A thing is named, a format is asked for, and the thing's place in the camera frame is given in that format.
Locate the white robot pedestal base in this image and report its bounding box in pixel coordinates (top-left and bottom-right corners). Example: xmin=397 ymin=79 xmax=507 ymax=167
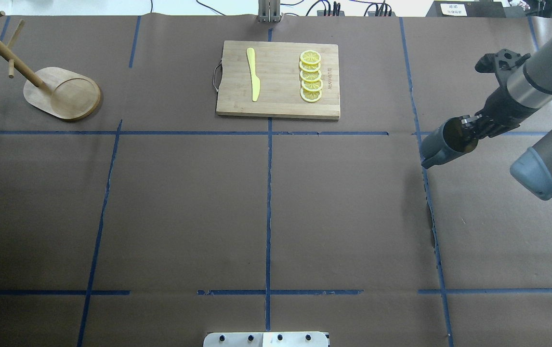
xmin=203 ymin=331 xmax=330 ymax=347

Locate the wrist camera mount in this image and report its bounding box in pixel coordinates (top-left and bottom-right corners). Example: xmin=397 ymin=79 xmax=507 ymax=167
xmin=474 ymin=49 xmax=531 ymax=85

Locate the yellow plastic knife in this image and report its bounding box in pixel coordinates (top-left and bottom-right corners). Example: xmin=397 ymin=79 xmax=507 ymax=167
xmin=247 ymin=47 xmax=261 ymax=102

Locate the black box with label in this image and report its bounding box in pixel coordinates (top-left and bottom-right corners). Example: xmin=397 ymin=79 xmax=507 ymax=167
xmin=425 ymin=0 xmax=506 ymax=18

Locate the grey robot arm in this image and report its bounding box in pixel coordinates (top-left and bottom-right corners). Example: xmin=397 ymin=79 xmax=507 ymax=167
xmin=446 ymin=38 xmax=552 ymax=200

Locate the dark green HOME mug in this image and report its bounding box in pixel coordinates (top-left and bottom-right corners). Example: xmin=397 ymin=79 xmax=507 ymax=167
xmin=421 ymin=117 xmax=479 ymax=169

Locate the aluminium frame post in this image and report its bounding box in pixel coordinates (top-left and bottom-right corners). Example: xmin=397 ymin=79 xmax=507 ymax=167
xmin=257 ymin=0 xmax=282 ymax=23

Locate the wooden cup storage rack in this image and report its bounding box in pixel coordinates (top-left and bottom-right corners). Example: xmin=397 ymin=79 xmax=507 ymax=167
xmin=0 ymin=11 xmax=102 ymax=121

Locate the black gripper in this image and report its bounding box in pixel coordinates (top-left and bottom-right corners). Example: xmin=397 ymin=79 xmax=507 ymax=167
xmin=458 ymin=86 xmax=539 ymax=141

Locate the bamboo cutting board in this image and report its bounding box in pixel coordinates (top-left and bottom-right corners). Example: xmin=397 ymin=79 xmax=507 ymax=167
xmin=216 ymin=41 xmax=341 ymax=120

